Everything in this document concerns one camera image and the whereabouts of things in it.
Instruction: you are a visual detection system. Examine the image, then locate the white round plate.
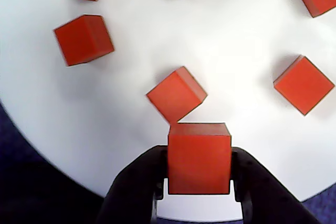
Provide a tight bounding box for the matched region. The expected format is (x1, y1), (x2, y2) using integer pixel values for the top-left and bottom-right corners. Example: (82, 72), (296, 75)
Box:
(0, 0), (336, 221)

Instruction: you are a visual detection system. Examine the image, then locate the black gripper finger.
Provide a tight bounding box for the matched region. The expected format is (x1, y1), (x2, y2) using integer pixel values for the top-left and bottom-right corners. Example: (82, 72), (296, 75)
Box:
(96, 145), (169, 224)
(230, 146), (320, 224)

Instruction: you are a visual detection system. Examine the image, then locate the blue woven tablecloth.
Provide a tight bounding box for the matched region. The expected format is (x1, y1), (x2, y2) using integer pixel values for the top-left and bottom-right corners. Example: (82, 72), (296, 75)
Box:
(0, 98), (336, 224)

